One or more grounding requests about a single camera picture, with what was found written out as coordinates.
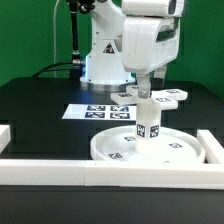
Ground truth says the black cable on table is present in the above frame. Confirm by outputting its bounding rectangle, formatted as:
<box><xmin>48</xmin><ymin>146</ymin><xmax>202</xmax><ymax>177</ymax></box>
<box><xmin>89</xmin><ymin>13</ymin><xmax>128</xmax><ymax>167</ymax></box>
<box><xmin>31</xmin><ymin>60</ymin><xmax>86</xmax><ymax>78</ymax></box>

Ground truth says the white cross-shaped table base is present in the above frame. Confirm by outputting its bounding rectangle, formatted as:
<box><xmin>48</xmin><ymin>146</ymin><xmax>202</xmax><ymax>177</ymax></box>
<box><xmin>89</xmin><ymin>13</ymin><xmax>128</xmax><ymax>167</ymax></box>
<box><xmin>111</xmin><ymin>85</ymin><xmax>188</xmax><ymax>110</ymax></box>

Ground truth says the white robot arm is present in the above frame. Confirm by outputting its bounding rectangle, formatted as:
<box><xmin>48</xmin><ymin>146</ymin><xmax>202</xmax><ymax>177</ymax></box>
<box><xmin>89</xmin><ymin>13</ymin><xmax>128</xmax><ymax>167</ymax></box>
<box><xmin>81</xmin><ymin>0</ymin><xmax>185</xmax><ymax>98</ymax></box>

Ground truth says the white round table top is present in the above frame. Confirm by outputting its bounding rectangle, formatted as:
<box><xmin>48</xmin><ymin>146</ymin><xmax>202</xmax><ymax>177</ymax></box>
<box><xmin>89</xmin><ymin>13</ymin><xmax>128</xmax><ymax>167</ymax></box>
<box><xmin>90</xmin><ymin>125</ymin><xmax>205</xmax><ymax>165</ymax></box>

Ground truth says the white hanging cable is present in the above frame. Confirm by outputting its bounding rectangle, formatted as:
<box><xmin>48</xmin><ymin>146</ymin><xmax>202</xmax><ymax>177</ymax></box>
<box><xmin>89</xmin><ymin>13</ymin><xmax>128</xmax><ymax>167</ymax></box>
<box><xmin>53</xmin><ymin>0</ymin><xmax>62</xmax><ymax>79</ymax></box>

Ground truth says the white marker sheet with tags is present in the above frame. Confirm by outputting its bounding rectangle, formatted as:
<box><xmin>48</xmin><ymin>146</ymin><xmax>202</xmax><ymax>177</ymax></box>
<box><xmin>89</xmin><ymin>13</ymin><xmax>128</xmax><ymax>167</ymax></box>
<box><xmin>63</xmin><ymin>104</ymin><xmax>136</xmax><ymax>121</ymax></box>

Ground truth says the white U-shaped boundary frame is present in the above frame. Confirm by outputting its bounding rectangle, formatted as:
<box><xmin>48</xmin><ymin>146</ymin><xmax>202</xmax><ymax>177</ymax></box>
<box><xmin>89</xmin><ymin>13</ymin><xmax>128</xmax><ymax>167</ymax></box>
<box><xmin>0</xmin><ymin>130</ymin><xmax>224</xmax><ymax>190</ymax></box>

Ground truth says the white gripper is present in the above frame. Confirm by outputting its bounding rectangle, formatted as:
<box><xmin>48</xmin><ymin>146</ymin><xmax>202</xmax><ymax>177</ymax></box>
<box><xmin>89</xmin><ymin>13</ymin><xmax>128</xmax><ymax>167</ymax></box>
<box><xmin>122</xmin><ymin>0</ymin><xmax>184</xmax><ymax>99</ymax></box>

